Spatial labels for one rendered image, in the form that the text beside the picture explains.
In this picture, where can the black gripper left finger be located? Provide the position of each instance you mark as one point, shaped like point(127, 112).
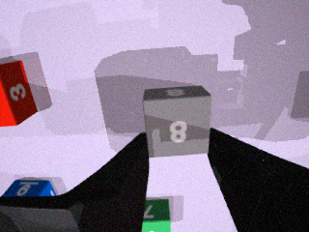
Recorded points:
point(110, 200)

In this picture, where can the red block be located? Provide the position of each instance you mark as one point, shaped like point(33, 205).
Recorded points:
point(16, 102)

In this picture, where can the grey block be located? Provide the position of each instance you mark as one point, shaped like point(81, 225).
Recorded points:
point(177, 121)

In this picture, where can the blue block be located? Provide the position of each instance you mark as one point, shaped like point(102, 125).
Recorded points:
point(29, 188)

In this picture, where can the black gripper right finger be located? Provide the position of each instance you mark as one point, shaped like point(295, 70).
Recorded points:
point(263, 193)

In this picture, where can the green block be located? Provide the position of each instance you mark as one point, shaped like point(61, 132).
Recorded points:
point(156, 216)

